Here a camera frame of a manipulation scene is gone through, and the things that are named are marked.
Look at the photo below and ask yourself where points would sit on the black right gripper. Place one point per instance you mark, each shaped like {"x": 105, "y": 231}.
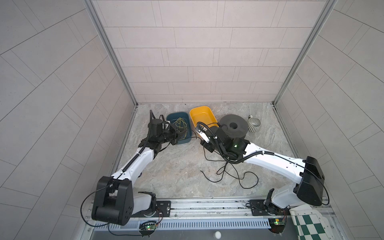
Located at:
{"x": 204, "y": 144}

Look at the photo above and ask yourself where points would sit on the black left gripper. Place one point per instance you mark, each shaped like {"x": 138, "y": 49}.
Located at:
{"x": 176, "y": 133}

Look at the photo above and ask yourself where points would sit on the grey perforated cable spool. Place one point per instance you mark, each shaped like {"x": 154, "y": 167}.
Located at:
{"x": 234, "y": 126}

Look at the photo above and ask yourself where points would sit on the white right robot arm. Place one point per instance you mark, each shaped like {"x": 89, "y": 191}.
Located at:
{"x": 306, "y": 175}

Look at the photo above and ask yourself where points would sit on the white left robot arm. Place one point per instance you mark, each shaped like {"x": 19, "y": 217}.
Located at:
{"x": 115, "y": 201}

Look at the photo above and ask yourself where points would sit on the teal plastic bin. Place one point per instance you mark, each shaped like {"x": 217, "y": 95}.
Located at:
{"x": 182, "y": 121}

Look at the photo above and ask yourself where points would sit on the yellow plastic bin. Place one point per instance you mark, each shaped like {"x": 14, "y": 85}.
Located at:
{"x": 205, "y": 115}

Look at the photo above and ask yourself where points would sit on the striped ceramic mug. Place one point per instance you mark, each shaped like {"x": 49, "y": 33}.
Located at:
{"x": 254, "y": 124}

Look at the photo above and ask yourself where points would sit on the small white ball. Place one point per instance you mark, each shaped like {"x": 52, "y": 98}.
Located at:
{"x": 217, "y": 235}

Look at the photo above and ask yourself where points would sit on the green white checkered cloth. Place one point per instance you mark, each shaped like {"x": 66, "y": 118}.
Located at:
{"x": 310, "y": 224}

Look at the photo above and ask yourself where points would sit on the aluminium corner profile left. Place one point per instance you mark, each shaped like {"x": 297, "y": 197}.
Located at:
{"x": 90, "y": 7}

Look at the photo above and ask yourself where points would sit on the aluminium corner profile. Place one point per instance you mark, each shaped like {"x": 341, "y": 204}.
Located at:
{"x": 321, "y": 20}
{"x": 90, "y": 7}

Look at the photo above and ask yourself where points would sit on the aluminium corner profile right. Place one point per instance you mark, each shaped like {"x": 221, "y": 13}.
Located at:
{"x": 321, "y": 20}

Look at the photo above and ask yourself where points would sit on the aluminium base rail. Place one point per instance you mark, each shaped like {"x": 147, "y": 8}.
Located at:
{"x": 208, "y": 214}

